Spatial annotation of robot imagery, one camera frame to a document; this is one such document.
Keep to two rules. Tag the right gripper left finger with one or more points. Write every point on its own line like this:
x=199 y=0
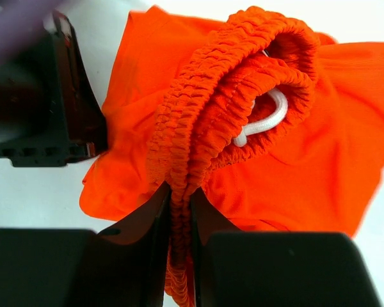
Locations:
x=125 y=264

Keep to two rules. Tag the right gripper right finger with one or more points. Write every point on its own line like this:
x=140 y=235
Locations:
x=205 y=221

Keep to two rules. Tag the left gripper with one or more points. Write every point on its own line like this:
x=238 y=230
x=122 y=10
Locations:
x=49 y=116

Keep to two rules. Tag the orange shorts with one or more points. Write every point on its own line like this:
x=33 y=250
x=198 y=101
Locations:
x=282 y=127

